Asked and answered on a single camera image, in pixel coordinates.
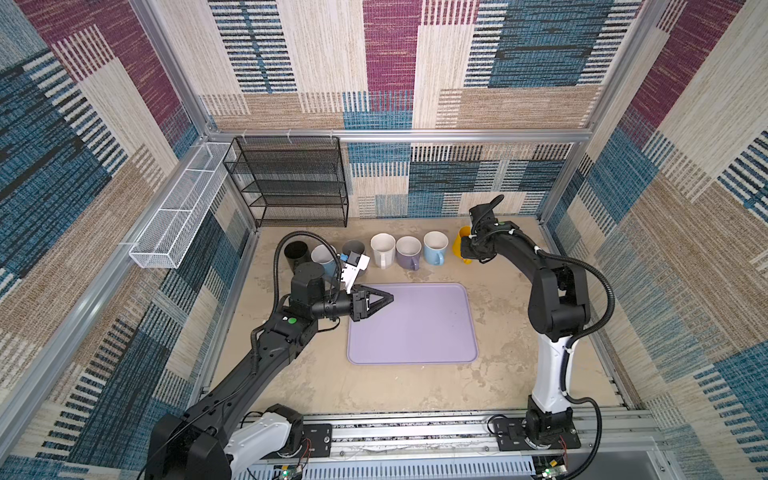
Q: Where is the white ceramic mug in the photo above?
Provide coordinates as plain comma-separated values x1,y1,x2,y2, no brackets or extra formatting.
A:
370,233,396,269

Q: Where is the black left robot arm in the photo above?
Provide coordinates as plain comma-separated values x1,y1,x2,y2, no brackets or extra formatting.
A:
140,262,394,479

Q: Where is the blue floral dotted mug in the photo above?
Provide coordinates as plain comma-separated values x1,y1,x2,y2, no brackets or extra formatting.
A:
311,244,337,278

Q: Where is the lavender ceramic mug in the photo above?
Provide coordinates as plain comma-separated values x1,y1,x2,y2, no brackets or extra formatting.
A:
395,236,422,271

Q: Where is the lavender plastic tray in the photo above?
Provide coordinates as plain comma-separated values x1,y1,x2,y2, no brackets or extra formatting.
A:
347,283,478,365

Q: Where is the light blue plain mug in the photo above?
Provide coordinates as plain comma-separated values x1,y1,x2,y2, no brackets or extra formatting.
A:
423,231,449,266

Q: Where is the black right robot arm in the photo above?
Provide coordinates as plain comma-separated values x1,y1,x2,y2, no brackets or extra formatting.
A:
460,195,591,448

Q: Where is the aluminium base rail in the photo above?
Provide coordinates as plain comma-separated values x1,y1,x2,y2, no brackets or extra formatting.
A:
155,407,667,480

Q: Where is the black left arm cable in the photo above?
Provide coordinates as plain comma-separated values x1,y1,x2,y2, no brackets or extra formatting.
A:
271,230,343,313

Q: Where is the black wire shelf rack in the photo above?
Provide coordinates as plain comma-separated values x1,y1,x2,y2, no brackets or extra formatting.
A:
223,136,349,227

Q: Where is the white wire mesh basket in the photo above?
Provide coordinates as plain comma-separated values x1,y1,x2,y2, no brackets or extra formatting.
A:
129,142,229,269

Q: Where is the grey ceramic mug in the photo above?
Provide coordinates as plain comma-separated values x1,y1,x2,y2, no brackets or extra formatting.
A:
342,240,366,256

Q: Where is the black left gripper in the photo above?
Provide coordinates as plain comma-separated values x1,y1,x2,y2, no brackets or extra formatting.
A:
309,284,391,325

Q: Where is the yellow round mug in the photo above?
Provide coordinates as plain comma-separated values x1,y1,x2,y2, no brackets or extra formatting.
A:
452,225,472,265

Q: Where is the black ceramic mug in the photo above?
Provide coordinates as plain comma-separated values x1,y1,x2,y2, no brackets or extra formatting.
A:
283,241,311,273

